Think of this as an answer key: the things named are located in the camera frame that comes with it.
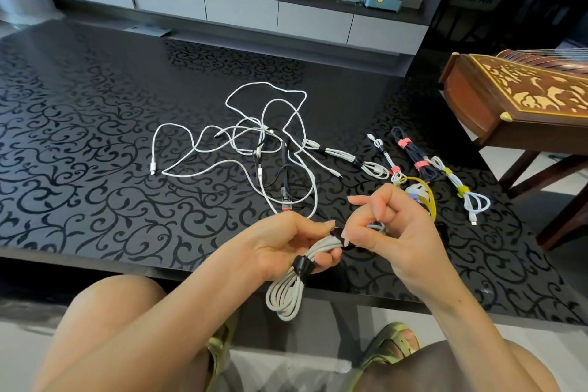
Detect black hook-and-loop strap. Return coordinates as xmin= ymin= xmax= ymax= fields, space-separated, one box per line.
xmin=327 ymin=228 xmax=364 ymax=253

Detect person's right leg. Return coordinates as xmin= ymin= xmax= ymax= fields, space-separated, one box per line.
xmin=413 ymin=339 xmax=559 ymax=392

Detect long looped white cable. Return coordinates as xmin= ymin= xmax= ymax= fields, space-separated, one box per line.
xmin=225 ymin=83 xmax=321 ymax=221

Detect grey-white cable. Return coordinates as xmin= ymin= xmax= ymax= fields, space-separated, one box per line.
xmin=266 ymin=233 xmax=351 ymax=322

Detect dark blue cable pink ties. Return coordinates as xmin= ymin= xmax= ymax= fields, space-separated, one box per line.
xmin=390 ymin=126 xmax=437 ymax=182

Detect person's leg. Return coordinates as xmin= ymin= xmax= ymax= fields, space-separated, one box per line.
xmin=34 ymin=274 xmax=217 ymax=392
xmin=413 ymin=339 xmax=559 ymax=392

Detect green right sandal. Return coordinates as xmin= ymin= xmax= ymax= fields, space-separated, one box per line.
xmin=360 ymin=321 xmax=421 ymax=372

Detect white cable with black ties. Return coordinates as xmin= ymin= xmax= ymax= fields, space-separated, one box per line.
xmin=302 ymin=138 xmax=390 ymax=180

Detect white and grey media console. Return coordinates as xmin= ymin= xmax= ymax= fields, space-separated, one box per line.
xmin=46 ymin=0 xmax=431 ymax=58

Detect green left sandal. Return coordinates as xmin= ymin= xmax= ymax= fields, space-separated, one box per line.
xmin=204 ymin=311 xmax=240 ymax=389

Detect person's right hand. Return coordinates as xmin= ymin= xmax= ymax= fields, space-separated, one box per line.
xmin=342 ymin=184 xmax=454 ymax=300

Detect green sandal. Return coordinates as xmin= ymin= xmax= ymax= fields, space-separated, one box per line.
xmin=360 ymin=321 xmax=421 ymax=372
xmin=204 ymin=311 xmax=240 ymax=389

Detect flat grey device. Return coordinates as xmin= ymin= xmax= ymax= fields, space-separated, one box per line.
xmin=122 ymin=24 xmax=173 ymax=38

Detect small white cable pink tie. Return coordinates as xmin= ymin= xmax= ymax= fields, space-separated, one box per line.
xmin=366 ymin=133 xmax=401 ymax=177

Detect person's left hand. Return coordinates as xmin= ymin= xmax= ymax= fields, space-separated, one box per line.
xmin=249 ymin=213 xmax=344 ymax=285

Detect person's left leg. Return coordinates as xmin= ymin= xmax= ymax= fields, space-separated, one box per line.
xmin=34 ymin=274 xmax=217 ymax=392

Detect loose white charging cable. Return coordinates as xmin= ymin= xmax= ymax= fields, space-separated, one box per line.
xmin=149 ymin=123 xmax=286 ymax=179

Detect person's left forearm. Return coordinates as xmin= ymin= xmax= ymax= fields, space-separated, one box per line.
xmin=28 ymin=233 xmax=276 ymax=392

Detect person's right forearm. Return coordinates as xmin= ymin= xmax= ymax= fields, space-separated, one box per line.
xmin=404 ymin=263 xmax=538 ymax=392

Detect dark wooden stand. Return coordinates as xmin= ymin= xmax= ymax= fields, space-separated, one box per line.
xmin=497 ymin=148 xmax=588 ymax=251

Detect dark shorts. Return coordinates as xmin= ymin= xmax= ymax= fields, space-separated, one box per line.
xmin=348 ymin=341 xmax=466 ymax=392

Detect black strap around coil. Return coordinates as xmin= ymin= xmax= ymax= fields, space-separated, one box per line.
xmin=293 ymin=256 xmax=314 ymax=278

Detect inlaid wooden zither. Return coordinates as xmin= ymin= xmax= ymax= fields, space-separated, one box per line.
xmin=438 ymin=49 xmax=588 ymax=141

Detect white cable with yellow ties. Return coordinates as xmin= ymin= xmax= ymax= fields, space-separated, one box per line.
xmin=424 ymin=156 xmax=492 ymax=226

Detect pile of coloured cable ties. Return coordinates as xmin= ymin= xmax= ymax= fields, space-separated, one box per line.
xmin=391 ymin=176 xmax=438 ymax=224

